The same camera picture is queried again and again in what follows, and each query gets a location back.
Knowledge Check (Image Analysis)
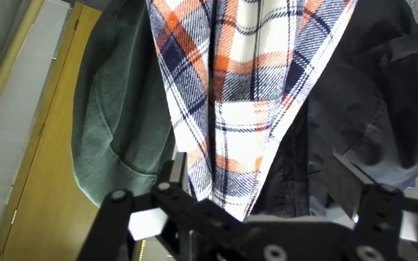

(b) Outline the wooden door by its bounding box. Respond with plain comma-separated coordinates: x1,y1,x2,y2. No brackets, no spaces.
0,1,105,261

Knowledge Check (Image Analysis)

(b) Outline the dark green jacket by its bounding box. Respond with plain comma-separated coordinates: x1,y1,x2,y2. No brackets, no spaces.
72,0,178,209

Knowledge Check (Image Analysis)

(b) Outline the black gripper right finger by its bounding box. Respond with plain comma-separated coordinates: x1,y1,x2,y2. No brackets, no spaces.
323,154,418,261

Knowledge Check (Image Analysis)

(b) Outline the plaid flannel shirt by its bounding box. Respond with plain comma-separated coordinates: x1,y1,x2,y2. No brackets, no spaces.
146,0,361,223

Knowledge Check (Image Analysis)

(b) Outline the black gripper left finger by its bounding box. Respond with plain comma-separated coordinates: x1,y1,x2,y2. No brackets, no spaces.
78,151,250,261

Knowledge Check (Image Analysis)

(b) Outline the dark blue-grey jacket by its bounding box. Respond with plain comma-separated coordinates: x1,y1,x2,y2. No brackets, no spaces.
252,0,418,219

